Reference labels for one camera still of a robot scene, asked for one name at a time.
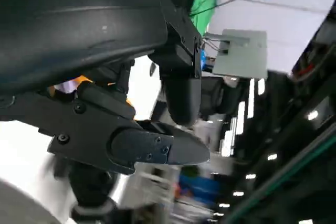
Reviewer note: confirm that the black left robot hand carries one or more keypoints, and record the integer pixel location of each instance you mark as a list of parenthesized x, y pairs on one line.
[(78, 24)]

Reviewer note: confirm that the lilac plate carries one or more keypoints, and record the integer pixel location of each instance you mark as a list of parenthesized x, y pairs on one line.
[(26, 205)]

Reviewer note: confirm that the blue bin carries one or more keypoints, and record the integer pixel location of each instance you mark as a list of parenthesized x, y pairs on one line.
[(202, 187)]

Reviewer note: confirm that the grey flat box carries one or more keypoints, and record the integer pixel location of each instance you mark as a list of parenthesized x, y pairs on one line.
[(241, 53)]

